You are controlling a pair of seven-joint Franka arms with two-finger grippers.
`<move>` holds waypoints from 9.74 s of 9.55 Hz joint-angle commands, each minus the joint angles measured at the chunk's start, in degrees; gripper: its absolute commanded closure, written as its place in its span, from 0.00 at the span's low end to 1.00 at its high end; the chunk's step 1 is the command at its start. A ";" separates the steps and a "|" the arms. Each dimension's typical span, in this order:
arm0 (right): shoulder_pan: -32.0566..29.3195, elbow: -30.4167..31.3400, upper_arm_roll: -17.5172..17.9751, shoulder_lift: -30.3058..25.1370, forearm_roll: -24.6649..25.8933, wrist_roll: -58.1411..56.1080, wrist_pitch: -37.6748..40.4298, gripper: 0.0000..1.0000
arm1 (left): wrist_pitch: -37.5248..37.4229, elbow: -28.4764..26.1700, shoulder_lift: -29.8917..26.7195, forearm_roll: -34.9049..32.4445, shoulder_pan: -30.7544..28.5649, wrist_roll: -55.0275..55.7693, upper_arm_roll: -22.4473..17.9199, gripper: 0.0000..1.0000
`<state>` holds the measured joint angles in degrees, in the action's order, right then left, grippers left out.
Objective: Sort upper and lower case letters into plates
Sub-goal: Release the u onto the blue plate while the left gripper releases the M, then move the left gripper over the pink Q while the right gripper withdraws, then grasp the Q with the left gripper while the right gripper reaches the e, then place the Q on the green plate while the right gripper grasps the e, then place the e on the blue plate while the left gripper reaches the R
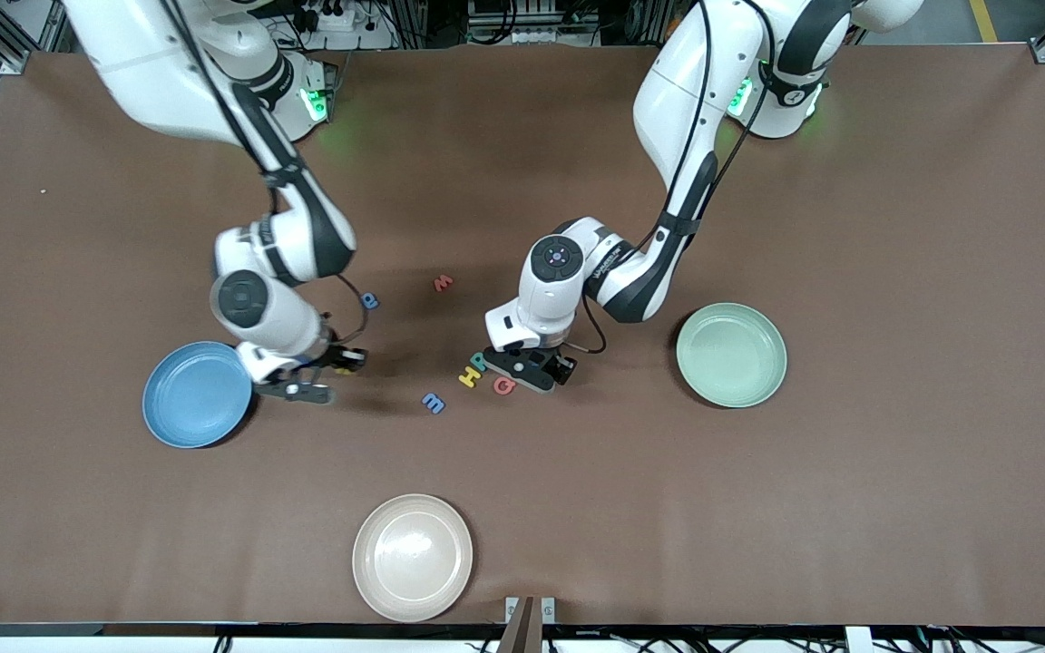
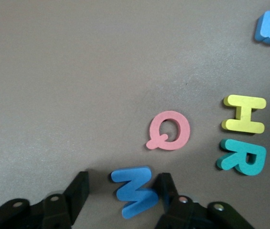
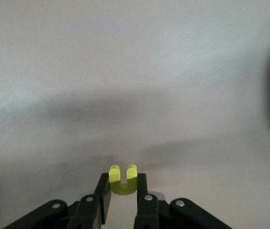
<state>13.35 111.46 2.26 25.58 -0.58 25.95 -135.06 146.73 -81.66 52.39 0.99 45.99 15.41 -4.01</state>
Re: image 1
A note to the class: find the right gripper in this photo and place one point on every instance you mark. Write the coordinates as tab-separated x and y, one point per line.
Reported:
334	354

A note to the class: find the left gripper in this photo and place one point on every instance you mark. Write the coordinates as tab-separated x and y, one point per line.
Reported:
557	355

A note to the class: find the red capital letter Q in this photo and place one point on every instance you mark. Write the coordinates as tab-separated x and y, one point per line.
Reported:
505	390

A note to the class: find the yellow capital letter H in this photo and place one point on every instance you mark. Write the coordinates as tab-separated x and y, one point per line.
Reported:
469	377

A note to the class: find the blue lowercase letter a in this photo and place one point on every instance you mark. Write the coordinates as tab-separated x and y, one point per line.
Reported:
370	301

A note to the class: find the blue lowercase letter m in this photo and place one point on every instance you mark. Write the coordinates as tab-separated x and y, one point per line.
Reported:
433	403

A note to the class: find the red lowercase letter m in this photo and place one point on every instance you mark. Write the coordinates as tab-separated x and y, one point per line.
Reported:
443	283

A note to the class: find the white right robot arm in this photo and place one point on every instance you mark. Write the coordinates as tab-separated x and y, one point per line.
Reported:
169	82

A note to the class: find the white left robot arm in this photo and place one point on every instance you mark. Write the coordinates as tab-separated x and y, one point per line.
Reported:
695	91

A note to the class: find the blue plate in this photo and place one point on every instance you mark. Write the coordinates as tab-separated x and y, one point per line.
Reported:
187	399

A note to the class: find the pale green plate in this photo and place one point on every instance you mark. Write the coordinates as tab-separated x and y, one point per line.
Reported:
731	358

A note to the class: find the beige plate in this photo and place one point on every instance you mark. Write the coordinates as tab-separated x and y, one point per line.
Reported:
414	558

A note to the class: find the white power strip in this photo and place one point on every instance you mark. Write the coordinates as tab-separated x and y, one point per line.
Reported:
341	18

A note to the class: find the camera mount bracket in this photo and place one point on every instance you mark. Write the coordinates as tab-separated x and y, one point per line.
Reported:
530	626

